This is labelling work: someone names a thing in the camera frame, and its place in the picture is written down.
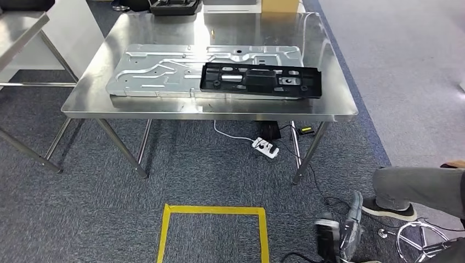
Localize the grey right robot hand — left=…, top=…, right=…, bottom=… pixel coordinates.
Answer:
left=314, top=191, right=364, bottom=262

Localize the long black plastic part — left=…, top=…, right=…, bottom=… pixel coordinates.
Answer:
left=200, top=62, right=323, bottom=99

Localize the stainless steel workbench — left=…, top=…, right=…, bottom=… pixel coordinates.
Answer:
left=61, top=10, right=359, bottom=186
left=0, top=10, right=63, bottom=174

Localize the chrome swivel stool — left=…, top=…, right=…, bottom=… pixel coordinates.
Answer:
left=377, top=221, right=451, bottom=263

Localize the person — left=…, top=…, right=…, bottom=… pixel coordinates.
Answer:
left=361, top=161, right=465, bottom=223

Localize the white power strip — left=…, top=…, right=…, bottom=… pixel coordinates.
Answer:
left=251, top=136, right=280, bottom=159

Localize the black router box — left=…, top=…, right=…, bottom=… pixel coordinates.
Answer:
left=256, top=121, right=282, bottom=141

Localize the yellow floor tape square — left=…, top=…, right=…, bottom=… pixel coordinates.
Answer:
left=157, top=204, right=270, bottom=263

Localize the tan cardboard board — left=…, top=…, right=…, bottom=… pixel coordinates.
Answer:
left=261, top=0, right=300, bottom=13

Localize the white low table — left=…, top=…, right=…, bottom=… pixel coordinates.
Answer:
left=202, top=0, right=306, bottom=14

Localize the silver stamped metal panel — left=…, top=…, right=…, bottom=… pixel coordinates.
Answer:
left=106, top=44, right=305, bottom=99

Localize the black equipment case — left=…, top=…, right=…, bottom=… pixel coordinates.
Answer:
left=149, top=0, right=201, bottom=16

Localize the black bag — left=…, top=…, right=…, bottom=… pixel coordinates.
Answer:
left=120, top=0, right=151, bottom=12

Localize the white cabinet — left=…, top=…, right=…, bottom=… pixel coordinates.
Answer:
left=0, top=0, right=106, bottom=85

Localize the black rounded cushion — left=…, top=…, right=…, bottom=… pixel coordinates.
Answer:
left=0, top=0, right=56, bottom=12

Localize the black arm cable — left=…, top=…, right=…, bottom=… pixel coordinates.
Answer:
left=280, top=252, right=328, bottom=263

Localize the black floor cable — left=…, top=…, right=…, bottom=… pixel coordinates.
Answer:
left=276, top=125, right=465, bottom=233

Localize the white power cable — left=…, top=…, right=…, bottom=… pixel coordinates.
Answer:
left=213, top=120, right=255, bottom=143

